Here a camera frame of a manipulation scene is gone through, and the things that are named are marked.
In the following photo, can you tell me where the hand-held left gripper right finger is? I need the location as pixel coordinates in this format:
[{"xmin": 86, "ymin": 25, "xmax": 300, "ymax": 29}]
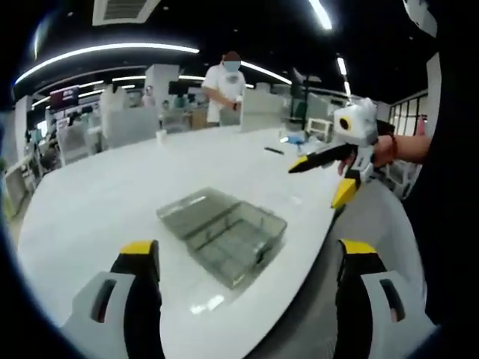
[{"xmin": 335, "ymin": 238, "xmax": 439, "ymax": 359}]

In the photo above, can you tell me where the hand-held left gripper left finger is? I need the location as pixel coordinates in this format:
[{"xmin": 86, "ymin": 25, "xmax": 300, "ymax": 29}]
[{"xmin": 59, "ymin": 239, "xmax": 164, "ymax": 359}]

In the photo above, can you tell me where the clear plastic compartment box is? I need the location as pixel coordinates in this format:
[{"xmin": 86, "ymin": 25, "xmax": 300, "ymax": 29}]
[{"xmin": 155, "ymin": 186, "xmax": 288, "ymax": 290}]

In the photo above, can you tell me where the person's right hand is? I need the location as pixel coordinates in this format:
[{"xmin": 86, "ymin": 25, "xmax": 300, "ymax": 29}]
[{"xmin": 336, "ymin": 133, "xmax": 398, "ymax": 176}]

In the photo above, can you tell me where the white storage box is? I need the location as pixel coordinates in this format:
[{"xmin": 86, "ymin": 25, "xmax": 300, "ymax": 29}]
[{"xmin": 305, "ymin": 117, "xmax": 334, "ymax": 143}]

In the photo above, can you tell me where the white partition panel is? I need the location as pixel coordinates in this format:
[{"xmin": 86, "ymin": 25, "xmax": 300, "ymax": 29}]
[{"xmin": 239, "ymin": 88, "xmax": 293, "ymax": 134}]

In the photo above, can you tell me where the person's dark clothing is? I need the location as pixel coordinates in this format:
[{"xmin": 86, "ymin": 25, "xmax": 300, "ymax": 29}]
[{"xmin": 403, "ymin": 0, "xmax": 479, "ymax": 326}]

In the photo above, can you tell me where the grey partition panel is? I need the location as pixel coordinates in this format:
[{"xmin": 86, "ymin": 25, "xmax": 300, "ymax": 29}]
[{"xmin": 100, "ymin": 107, "xmax": 161, "ymax": 152}]

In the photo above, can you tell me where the ceiling air vent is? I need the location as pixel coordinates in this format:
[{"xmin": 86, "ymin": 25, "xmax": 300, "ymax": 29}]
[{"xmin": 91, "ymin": 0, "xmax": 158, "ymax": 26}]

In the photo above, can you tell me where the dark wall screen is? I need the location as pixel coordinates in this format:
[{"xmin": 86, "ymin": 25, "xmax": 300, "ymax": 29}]
[{"xmin": 48, "ymin": 85, "xmax": 81, "ymax": 110}]

